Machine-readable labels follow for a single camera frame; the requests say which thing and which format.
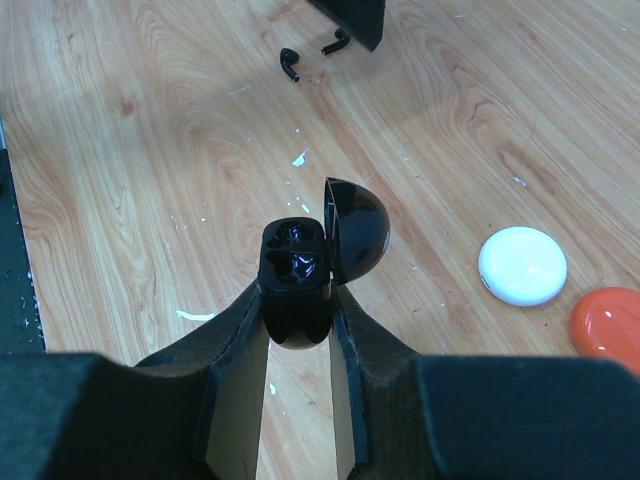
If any black earbud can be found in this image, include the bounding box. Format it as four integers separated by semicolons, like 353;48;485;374
279;48;300;82
321;28;351;56

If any black charging case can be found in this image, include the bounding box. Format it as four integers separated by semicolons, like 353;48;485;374
257;177;390;349

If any white charging case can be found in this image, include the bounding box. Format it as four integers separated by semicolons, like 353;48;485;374
478;226;568;307

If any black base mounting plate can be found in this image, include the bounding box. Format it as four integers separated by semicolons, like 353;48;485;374
0;125;46;355

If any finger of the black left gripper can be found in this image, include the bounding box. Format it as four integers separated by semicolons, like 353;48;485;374
309;0;386;51

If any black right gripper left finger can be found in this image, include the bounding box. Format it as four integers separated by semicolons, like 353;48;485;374
1;284;268;479

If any orange earbud charging case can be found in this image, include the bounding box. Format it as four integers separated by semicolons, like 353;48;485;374
569;287;639;367

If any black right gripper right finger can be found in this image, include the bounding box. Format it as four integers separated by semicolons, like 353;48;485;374
329;287;639;479

